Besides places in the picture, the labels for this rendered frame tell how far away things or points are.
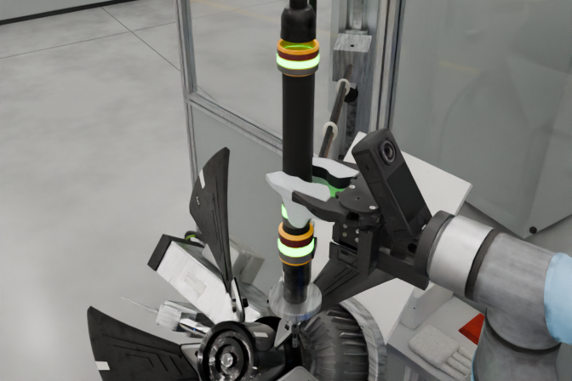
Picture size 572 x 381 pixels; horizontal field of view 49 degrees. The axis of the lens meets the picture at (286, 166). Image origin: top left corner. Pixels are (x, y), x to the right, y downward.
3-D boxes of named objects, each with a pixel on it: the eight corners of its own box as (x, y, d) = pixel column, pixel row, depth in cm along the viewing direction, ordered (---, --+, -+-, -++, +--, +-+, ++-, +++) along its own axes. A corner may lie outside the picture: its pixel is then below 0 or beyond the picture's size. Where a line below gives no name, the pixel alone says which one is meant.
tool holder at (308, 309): (277, 270, 90) (277, 216, 84) (327, 277, 88) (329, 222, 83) (263, 317, 82) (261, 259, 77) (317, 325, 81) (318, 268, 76)
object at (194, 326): (250, 355, 111) (124, 303, 133) (254, 343, 112) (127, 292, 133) (243, 355, 110) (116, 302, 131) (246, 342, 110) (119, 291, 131)
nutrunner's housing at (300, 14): (283, 303, 88) (283, -30, 63) (311, 307, 87) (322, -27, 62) (277, 323, 85) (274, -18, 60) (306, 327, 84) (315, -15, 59)
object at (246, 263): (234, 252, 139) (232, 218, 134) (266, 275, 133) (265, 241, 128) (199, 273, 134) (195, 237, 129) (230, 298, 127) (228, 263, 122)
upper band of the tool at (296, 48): (282, 59, 68) (282, 34, 67) (321, 63, 68) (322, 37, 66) (273, 76, 65) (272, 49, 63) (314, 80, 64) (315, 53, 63)
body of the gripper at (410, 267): (322, 257, 72) (418, 303, 66) (324, 195, 67) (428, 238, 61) (357, 224, 77) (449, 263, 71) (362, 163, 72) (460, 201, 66)
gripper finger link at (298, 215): (254, 220, 74) (326, 245, 71) (253, 179, 71) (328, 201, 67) (267, 207, 77) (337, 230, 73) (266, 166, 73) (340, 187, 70)
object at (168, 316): (164, 324, 125) (170, 304, 126) (185, 333, 121) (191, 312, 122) (154, 323, 123) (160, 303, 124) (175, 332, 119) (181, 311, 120)
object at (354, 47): (338, 65, 138) (340, 27, 134) (370, 67, 137) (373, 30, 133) (331, 84, 130) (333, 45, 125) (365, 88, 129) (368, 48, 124)
